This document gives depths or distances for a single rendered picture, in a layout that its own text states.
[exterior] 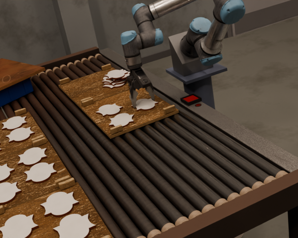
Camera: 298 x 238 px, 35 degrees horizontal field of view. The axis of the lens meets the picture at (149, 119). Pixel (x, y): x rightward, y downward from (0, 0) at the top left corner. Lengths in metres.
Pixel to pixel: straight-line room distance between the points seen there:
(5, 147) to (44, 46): 3.11
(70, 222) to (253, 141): 0.78
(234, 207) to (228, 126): 0.59
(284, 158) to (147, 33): 0.86
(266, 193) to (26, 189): 0.89
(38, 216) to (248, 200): 0.71
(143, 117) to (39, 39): 3.20
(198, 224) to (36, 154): 0.88
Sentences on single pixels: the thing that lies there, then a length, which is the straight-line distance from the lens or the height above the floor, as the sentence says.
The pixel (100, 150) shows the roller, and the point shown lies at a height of 0.92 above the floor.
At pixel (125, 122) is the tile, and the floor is 0.94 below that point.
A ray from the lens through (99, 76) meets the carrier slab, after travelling 2.80.
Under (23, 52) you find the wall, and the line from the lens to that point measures 5.25.
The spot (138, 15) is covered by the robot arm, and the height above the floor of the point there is 1.34.
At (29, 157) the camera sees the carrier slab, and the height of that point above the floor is 0.95.
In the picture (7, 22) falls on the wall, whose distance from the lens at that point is 5.17.
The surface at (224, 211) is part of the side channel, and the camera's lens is 1.51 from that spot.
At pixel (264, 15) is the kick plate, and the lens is 6.33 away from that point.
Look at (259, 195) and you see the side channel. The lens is 1.56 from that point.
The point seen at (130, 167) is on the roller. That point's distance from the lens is 1.86.
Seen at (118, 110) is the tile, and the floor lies 0.94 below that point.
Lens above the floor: 1.88
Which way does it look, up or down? 26 degrees down
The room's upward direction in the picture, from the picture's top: 11 degrees counter-clockwise
